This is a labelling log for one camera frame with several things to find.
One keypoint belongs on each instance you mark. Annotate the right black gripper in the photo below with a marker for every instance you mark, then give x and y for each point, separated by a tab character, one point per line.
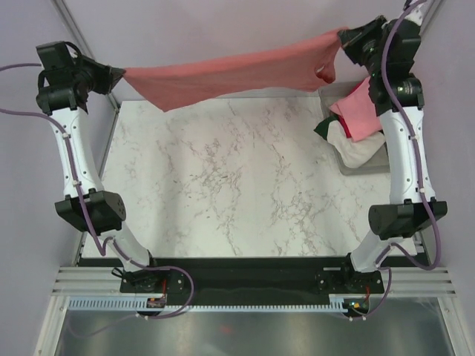
351	39

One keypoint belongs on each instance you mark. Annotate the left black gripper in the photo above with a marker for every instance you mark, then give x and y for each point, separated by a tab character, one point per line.
108	76

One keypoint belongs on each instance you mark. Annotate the salmon red t shirt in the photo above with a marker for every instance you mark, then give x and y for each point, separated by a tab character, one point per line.
306	66

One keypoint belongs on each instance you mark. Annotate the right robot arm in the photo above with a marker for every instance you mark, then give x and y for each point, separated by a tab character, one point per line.
413	206

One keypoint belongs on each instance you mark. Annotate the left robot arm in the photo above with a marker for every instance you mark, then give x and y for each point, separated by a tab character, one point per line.
86	205

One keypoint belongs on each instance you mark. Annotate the grey translucent plastic bin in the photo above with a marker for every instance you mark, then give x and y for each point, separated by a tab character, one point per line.
379	162

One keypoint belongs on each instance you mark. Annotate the light pink t shirt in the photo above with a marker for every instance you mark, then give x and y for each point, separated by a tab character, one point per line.
356	115

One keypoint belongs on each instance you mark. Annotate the dark green t shirt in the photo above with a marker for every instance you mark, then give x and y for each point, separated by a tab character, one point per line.
322	127

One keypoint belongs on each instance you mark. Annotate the white t shirt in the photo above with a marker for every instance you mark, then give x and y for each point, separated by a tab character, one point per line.
353	154

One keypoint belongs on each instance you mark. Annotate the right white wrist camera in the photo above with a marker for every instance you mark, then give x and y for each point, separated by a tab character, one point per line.
413	11

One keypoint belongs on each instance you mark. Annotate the right aluminium frame post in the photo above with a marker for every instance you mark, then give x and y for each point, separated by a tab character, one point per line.
430	10

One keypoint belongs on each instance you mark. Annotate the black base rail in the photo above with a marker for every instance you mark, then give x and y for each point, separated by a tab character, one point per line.
251	281

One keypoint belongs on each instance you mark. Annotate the white slotted cable duct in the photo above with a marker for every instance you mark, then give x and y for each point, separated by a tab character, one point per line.
146	304

